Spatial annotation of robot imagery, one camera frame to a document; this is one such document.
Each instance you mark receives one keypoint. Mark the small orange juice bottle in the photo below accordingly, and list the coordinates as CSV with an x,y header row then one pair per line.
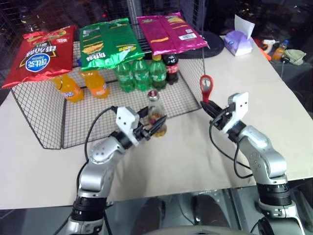
x,y
278,52

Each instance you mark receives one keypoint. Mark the red chip bag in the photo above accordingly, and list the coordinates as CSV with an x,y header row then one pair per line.
x,y
41,58

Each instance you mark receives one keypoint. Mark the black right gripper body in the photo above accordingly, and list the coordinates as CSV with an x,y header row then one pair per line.
x,y
223,118

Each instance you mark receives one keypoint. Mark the magenta chip bag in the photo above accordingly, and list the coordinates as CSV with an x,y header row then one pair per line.
x,y
183,31
152,31

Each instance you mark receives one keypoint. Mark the orange soda bottle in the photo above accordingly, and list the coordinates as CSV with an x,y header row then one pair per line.
x,y
96,85
69,89

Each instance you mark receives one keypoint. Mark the white and orange tool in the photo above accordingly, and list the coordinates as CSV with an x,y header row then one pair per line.
x,y
267,46

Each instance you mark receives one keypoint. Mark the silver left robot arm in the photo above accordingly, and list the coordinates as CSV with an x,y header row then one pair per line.
x,y
97,169

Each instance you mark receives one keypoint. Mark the glass bottle with red cap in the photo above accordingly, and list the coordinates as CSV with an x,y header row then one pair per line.
x,y
156,110

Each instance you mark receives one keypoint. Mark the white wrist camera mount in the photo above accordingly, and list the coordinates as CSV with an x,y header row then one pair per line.
x,y
239,104
126,122

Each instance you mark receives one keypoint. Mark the green chip bag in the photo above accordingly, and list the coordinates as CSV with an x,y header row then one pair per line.
x,y
119,41
89,46

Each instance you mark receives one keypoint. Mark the green soda bottle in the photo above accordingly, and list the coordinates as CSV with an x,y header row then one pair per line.
x,y
141,76
158,73
124,78

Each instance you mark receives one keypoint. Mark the dark plastic bottle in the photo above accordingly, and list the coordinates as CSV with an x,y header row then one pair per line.
x,y
27,20

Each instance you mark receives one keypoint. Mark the black cola bottle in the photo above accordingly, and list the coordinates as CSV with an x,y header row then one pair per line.
x,y
172,68

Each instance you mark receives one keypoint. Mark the dark rounded shape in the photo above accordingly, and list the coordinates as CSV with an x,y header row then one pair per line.
x,y
210,208

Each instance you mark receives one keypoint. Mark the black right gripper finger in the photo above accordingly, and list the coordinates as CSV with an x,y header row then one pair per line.
x,y
209,111
214,106

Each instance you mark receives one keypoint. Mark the purple tissue pack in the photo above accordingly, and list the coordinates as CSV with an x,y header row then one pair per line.
x,y
238,42

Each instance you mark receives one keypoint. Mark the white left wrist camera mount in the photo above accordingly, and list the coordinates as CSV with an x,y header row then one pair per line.
x,y
126,122

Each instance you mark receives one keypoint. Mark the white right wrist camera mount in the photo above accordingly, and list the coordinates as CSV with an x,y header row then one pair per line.
x,y
239,104

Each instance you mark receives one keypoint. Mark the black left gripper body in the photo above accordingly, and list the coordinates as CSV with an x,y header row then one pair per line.
x,y
143,133

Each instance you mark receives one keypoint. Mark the green crumpled cloth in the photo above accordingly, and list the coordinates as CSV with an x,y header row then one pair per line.
x,y
296,56

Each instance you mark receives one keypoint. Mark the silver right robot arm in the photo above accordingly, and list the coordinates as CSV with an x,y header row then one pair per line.
x,y
266,156

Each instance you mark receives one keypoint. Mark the black round seat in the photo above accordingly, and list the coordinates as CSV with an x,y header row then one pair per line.
x,y
212,45

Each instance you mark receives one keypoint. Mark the red bottle opener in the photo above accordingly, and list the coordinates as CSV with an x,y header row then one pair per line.
x,y
206,94

